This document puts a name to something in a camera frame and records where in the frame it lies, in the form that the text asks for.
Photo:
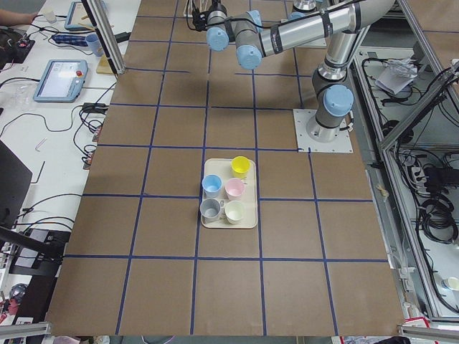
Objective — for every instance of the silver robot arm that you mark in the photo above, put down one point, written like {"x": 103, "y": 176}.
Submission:
{"x": 342, "y": 22}

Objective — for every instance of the yellow plastic cup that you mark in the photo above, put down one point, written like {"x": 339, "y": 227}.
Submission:
{"x": 240, "y": 166}

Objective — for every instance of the pink plastic cup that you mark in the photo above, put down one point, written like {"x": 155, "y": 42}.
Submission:
{"x": 234, "y": 189}

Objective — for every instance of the blue plastic cup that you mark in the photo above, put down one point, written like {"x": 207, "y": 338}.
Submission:
{"x": 211, "y": 185}

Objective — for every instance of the cream plastic cup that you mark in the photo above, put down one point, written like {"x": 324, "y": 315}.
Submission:
{"x": 234, "y": 211}

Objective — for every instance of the grey plastic cup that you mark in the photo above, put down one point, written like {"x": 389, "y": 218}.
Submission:
{"x": 210, "y": 209}

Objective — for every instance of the blue cup on desk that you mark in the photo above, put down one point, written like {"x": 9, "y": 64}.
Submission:
{"x": 94, "y": 44}

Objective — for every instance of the beige plastic tray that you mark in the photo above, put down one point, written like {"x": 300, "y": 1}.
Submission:
{"x": 222, "y": 168}

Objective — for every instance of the wooden mug tree stand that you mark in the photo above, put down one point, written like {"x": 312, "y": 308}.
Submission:
{"x": 111, "y": 63}

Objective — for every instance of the black power adapter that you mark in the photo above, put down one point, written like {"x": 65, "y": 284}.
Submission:
{"x": 122, "y": 37}

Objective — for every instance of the near blue teach pendant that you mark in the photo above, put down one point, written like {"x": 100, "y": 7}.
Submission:
{"x": 62, "y": 81}

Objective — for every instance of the blue teach pendant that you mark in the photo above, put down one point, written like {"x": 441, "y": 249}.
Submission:
{"x": 77, "y": 18}
{"x": 62, "y": 81}

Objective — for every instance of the blue plaid pencil case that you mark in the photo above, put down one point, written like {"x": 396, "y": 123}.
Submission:
{"x": 69, "y": 39}

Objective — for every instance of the far blue teach pendant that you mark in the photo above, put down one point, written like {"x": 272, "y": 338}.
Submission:
{"x": 77, "y": 18}

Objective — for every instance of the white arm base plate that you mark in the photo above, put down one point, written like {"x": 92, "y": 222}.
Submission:
{"x": 312, "y": 138}

